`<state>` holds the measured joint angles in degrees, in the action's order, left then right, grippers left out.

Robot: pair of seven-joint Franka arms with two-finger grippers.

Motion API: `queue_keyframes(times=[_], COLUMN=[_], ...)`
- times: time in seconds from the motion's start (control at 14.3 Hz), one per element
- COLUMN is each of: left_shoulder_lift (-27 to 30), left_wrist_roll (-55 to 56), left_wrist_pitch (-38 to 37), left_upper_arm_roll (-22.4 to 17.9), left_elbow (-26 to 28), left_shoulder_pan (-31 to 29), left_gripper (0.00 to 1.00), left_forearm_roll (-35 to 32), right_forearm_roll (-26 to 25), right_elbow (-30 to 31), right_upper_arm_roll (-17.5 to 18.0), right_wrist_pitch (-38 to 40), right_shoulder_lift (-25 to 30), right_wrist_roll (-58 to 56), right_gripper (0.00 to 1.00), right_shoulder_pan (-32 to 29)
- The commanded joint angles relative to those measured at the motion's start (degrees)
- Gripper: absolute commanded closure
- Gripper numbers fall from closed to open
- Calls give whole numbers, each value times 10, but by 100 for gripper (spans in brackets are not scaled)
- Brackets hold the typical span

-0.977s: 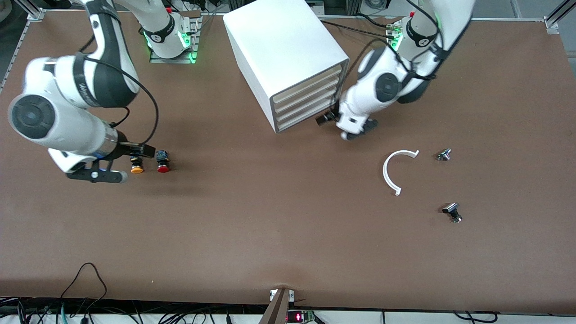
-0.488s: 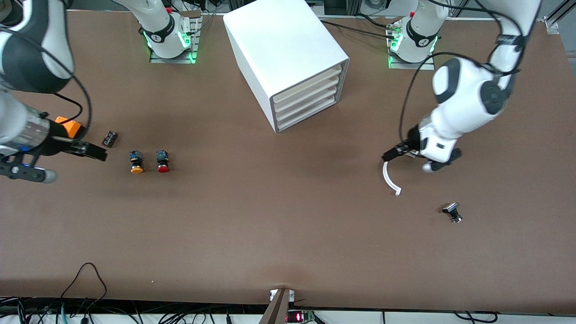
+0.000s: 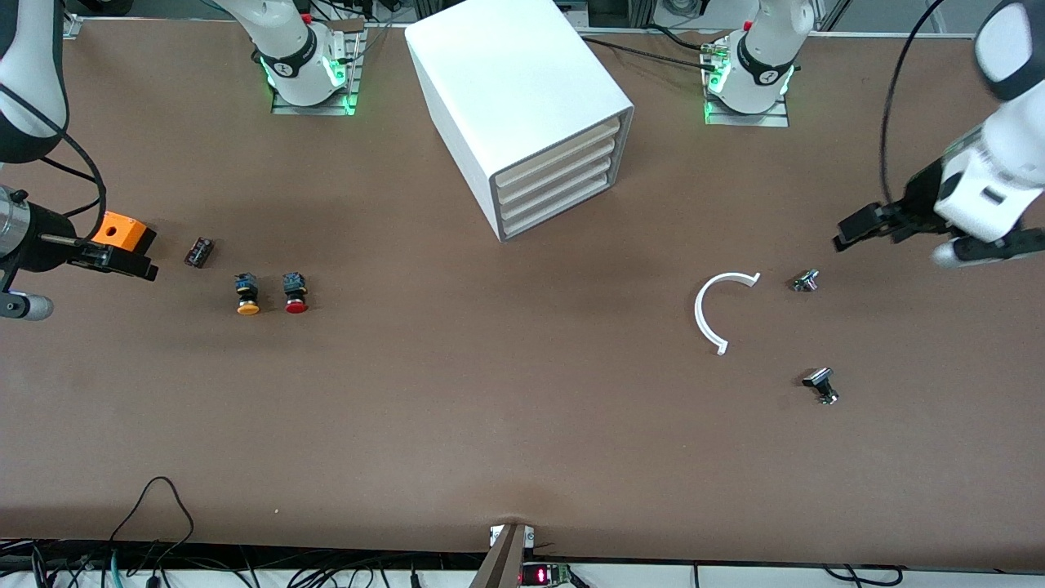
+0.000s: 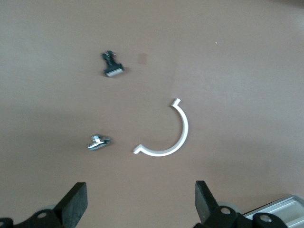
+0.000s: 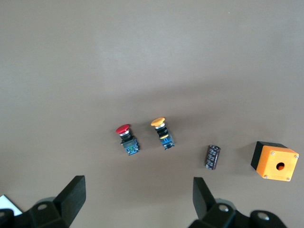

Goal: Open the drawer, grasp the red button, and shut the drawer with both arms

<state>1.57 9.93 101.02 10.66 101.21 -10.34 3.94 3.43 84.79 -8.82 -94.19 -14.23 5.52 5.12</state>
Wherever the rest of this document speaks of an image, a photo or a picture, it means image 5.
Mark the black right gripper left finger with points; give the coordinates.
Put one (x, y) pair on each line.
(69, 204)

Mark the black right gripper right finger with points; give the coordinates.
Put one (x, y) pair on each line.
(204, 204)

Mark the red mushroom push button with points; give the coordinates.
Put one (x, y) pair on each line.
(128, 142)

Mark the white drawer cabinet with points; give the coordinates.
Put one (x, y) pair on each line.
(6, 204)

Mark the yellow mushroom push button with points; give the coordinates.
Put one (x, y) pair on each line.
(164, 136)

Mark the small black contact block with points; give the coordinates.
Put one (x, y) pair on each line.
(212, 158)

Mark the orange and black switch box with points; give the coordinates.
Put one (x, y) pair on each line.
(278, 166)

